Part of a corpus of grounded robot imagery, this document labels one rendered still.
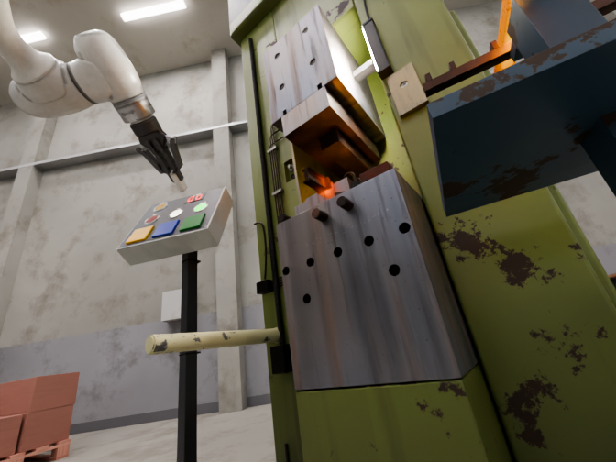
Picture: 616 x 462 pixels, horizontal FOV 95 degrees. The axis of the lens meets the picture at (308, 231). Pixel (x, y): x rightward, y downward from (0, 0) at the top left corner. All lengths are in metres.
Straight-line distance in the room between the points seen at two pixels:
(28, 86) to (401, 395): 1.06
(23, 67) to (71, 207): 5.99
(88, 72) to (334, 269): 0.76
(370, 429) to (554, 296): 0.47
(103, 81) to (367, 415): 0.98
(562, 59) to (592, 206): 5.66
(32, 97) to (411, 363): 1.04
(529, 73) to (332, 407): 0.66
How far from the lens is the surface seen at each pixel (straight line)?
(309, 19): 1.37
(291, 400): 1.06
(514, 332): 0.80
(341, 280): 0.69
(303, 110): 1.08
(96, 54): 0.94
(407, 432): 0.66
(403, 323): 0.63
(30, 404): 3.80
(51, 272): 6.52
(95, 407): 5.47
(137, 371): 5.12
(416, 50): 1.17
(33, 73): 0.97
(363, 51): 1.63
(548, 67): 0.35
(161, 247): 1.07
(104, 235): 6.12
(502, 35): 0.71
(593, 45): 0.37
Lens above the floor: 0.55
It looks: 23 degrees up
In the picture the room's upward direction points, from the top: 9 degrees counter-clockwise
